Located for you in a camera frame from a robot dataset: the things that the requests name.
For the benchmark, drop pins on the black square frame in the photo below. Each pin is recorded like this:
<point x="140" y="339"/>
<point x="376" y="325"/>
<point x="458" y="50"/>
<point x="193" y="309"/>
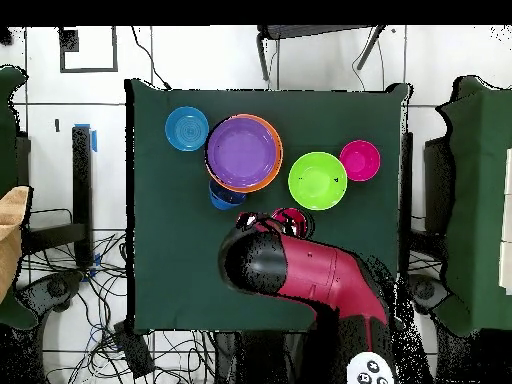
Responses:
<point x="68" y="40"/>

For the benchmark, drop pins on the red-pink cup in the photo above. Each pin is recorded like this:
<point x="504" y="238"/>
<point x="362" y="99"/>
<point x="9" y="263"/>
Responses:
<point x="298" y="219"/>

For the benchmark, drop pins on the light blue bowl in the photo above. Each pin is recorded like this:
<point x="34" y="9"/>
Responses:
<point x="186" y="128"/>

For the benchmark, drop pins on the dark green tablecloth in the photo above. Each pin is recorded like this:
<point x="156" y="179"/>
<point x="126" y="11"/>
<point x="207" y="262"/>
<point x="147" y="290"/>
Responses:
<point x="180" y="260"/>

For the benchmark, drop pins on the light green bowl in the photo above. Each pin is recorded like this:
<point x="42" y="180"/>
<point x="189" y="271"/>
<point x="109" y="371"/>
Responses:
<point x="316" y="182"/>

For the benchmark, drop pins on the dark blue bowl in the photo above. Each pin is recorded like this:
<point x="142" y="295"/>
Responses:
<point x="224" y="202"/>

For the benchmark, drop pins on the large orange bowl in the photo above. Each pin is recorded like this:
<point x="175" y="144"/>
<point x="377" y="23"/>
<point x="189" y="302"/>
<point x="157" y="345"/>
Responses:
<point x="280" y="160"/>

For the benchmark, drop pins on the black power brick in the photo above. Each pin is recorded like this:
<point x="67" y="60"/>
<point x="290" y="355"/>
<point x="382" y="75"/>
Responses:
<point x="134" y="352"/>

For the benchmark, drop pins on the green cloth side table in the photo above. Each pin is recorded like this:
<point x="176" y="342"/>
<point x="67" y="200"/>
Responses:
<point x="480" y="200"/>
<point x="8" y="120"/>

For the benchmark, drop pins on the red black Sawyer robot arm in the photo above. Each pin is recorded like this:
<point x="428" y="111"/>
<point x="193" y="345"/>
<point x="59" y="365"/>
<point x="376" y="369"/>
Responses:
<point x="320" y="272"/>

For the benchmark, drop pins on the purple bowl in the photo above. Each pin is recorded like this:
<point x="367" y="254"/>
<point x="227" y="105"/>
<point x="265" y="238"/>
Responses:
<point x="242" y="152"/>

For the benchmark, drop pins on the black camera tripod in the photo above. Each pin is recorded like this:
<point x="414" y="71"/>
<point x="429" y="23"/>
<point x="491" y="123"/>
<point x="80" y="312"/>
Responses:
<point x="304" y="31"/>

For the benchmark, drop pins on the white boxes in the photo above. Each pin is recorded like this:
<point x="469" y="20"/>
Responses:
<point x="507" y="220"/>

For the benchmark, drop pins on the tan box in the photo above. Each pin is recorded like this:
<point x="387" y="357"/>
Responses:
<point x="10" y="240"/>

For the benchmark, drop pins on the red-pink bowl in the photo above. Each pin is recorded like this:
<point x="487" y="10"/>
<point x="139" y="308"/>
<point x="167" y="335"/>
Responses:
<point x="360" y="160"/>

